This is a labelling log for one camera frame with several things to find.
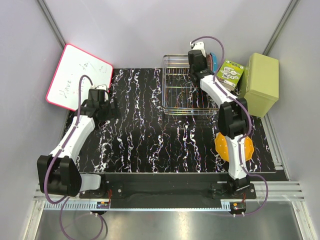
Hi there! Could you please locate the pink polka dot plate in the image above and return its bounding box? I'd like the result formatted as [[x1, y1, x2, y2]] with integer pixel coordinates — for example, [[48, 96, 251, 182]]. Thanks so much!
[[206, 53, 214, 72]]

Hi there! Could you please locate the blue polka dot plate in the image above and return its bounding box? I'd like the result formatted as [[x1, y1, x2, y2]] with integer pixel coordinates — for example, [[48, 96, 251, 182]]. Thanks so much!
[[210, 52, 218, 73]]

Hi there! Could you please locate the orange polka dot plate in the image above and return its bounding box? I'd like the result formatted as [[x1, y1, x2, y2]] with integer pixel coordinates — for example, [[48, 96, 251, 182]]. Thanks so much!
[[214, 132, 255, 162]]

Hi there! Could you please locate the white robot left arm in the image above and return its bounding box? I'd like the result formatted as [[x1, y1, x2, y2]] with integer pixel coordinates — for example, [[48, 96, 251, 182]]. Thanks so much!
[[36, 86, 120, 198]]

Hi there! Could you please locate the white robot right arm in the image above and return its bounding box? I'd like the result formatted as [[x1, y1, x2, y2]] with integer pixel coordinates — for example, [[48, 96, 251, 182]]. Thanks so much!
[[187, 49, 252, 199]]

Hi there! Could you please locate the green printed cardboard box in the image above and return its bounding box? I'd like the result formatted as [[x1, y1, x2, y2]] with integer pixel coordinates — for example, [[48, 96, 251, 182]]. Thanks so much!
[[216, 59, 245, 92]]

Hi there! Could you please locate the pink framed whiteboard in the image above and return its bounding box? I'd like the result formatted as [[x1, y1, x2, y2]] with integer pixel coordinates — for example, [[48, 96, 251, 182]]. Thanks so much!
[[46, 44, 113, 111]]

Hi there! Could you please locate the pale green bin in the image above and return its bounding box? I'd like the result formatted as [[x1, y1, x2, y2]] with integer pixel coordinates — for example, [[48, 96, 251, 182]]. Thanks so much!
[[240, 53, 280, 118]]

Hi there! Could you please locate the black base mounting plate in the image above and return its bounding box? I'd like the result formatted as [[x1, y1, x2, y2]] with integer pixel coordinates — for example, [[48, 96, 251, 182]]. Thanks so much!
[[79, 173, 260, 211]]

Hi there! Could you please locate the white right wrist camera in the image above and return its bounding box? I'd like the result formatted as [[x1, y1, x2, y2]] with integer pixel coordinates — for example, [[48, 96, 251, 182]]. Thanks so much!
[[190, 41, 207, 57]]

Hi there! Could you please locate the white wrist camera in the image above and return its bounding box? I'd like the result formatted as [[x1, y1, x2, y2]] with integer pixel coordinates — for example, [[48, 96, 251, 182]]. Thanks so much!
[[190, 41, 207, 57], [89, 84, 108, 94]]

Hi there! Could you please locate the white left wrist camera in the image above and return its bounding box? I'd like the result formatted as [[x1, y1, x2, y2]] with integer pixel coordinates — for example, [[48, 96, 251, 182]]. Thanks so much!
[[89, 84, 108, 94]]

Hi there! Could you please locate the metal wire dish rack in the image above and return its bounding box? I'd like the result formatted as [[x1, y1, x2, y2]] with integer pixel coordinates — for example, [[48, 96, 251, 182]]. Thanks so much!
[[162, 54, 219, 116]]

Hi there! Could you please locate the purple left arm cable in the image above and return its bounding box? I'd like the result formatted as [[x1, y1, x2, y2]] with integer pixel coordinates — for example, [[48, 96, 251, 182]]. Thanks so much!
[[44, 74, 108, 240]]

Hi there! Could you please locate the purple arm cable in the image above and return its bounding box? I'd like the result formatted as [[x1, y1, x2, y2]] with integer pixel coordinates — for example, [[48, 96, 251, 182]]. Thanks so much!
[[189, 36, 270, 217], [44, 74, 108, 240]]

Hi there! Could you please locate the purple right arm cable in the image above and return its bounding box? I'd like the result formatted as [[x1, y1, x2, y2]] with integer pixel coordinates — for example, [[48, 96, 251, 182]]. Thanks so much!
[[189, 36, 270, 217]]

